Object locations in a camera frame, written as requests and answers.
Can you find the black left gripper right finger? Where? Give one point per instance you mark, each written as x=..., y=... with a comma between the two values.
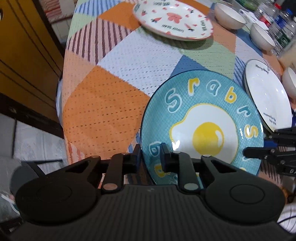
x=181, y=164

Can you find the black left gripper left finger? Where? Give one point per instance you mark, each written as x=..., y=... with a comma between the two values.
x=118, y=166

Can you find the large white plate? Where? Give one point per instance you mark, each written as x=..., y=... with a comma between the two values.
x=268, y=95

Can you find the blue fried egg plate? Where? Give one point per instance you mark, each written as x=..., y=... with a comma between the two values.
x=200, y=112

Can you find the white bowl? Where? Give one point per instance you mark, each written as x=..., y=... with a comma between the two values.
x=228, y=17
x=261, y=38
x=289, y=82

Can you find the white pink rabbit plate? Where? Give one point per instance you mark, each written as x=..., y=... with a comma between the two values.
x=173, y=19

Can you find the large clear rice jug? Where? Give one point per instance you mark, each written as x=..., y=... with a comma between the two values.
x=287, y=57

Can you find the colourful patchwork tablecloth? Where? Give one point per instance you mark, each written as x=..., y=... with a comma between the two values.
x=112, y=66

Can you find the blue label water bottle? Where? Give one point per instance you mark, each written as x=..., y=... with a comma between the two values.
x=282, y=30

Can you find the red label water bottle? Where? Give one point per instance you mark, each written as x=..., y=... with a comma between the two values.
x=270, y=14

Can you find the yellow wooden chair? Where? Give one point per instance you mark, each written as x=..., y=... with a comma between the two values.
x=32, y=61

